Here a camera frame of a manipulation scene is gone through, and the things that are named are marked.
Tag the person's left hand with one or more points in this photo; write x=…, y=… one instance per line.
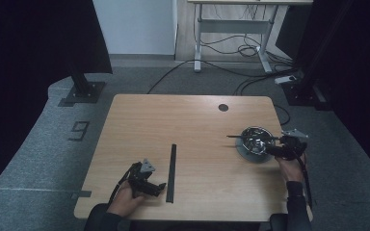
x=123, y=202

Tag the black curtain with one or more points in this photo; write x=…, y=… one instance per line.
x=363, y=80
x=29, y=64

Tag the black chopstick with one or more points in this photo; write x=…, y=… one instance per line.
x=169, y=173
x=173, y=173
x=234, y=135
x=237, y=137

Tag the person's right leg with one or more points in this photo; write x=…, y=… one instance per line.
x=279, y=224

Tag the steel bowl with grey base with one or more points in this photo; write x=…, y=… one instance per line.
x=247, y=156

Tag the person's right hand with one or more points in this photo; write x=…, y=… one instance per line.
x=294, y=170

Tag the white power strip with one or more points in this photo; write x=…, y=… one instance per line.
x=285, y=79

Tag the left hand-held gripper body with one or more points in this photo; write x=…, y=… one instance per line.
x=147, y=166

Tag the white desk frame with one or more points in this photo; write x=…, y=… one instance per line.
x=234, y=26

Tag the black stand with base plate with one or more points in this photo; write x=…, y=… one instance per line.
x=83, y=89
x=305, y=93

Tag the black round table grommet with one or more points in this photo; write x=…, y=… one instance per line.
x=223, y=107

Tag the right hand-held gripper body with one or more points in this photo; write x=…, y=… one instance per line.
x=294, y=147

